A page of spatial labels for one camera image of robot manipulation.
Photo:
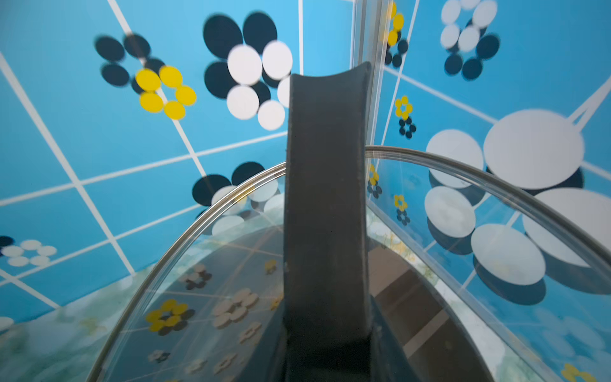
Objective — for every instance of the glass lid of wok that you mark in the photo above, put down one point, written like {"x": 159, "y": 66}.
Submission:
{"x": 350, "y": 262}

